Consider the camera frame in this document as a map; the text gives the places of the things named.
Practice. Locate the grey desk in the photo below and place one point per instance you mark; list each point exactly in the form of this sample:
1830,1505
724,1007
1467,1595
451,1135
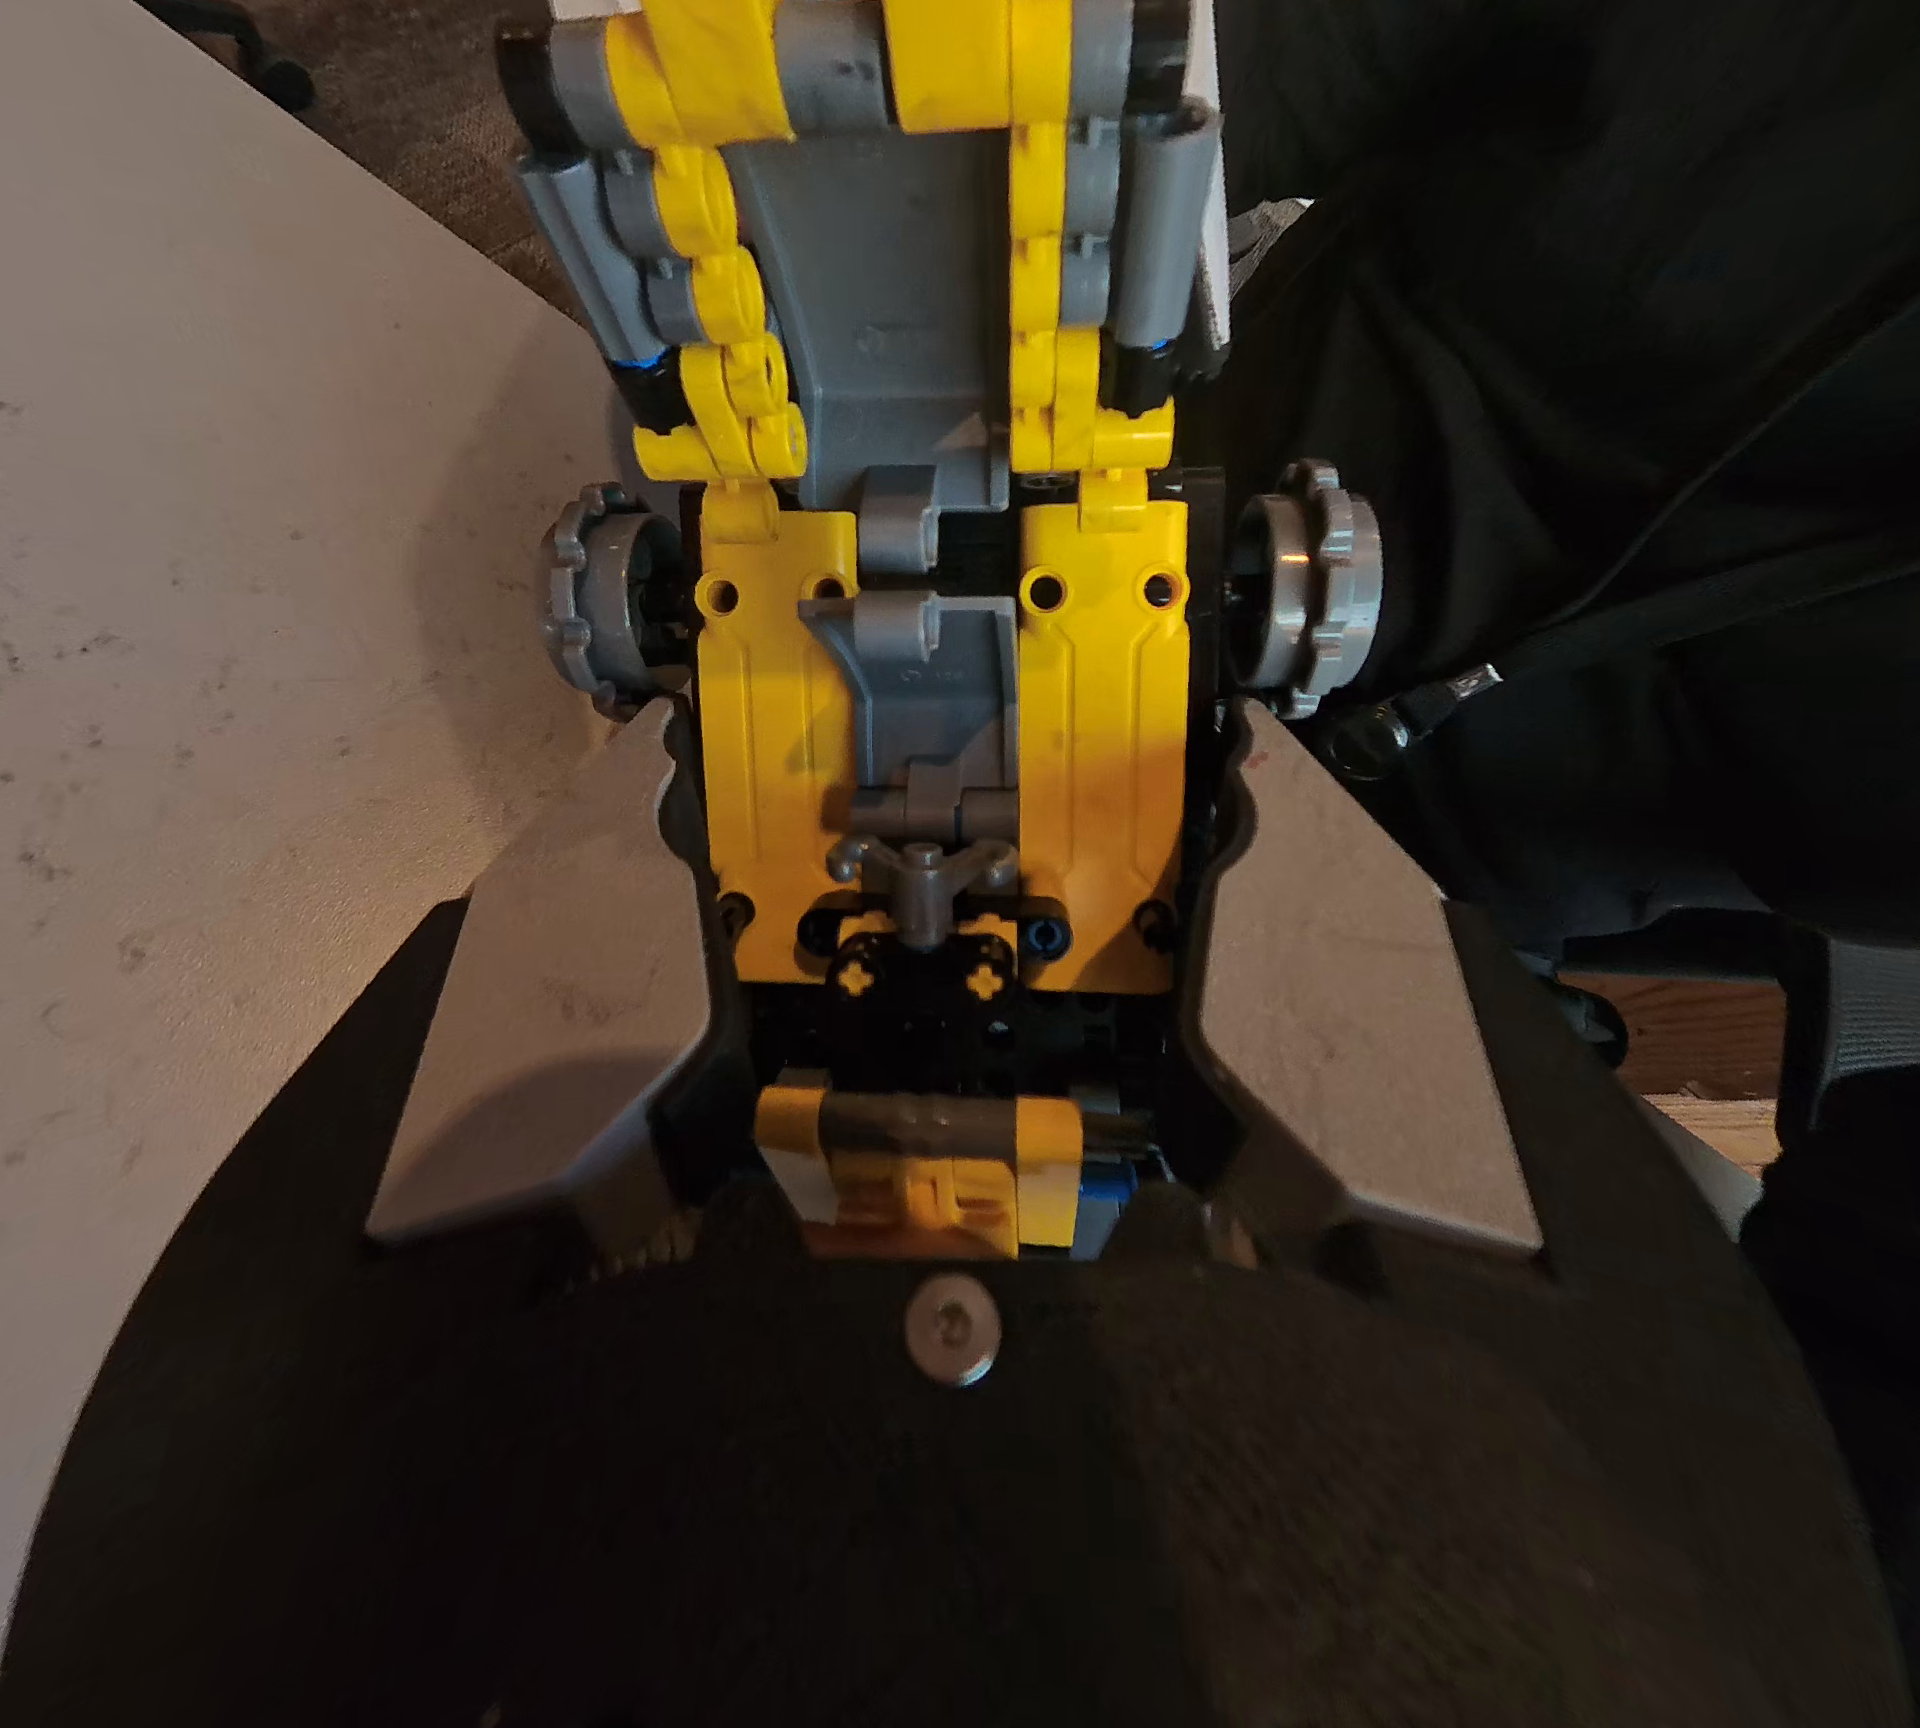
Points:
270,633

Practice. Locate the yellow black brick vehicle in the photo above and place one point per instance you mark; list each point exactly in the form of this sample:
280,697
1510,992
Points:
1094,739

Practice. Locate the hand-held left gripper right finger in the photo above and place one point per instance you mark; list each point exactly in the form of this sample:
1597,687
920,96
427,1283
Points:
1335,1009

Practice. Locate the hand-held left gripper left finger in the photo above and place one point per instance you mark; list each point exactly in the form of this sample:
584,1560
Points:
554,1009

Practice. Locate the yellow brick arm with piston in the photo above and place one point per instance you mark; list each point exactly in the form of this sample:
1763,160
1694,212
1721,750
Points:
704,3

